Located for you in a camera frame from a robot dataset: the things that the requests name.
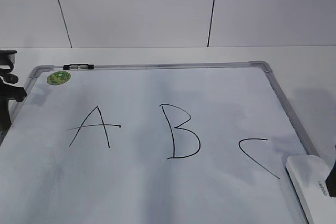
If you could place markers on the white whiteboard with grey frame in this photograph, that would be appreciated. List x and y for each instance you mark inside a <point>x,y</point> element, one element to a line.
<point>185,143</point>

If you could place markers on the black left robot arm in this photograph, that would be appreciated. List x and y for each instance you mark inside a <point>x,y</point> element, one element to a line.
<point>8,91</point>

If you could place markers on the white whiteboard eraser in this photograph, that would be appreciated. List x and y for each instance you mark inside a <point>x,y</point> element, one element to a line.
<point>308,174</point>

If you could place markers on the green round magnet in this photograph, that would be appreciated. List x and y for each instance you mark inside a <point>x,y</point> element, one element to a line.
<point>58,78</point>

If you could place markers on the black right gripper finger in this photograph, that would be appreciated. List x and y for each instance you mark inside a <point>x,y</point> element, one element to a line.
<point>331,181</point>

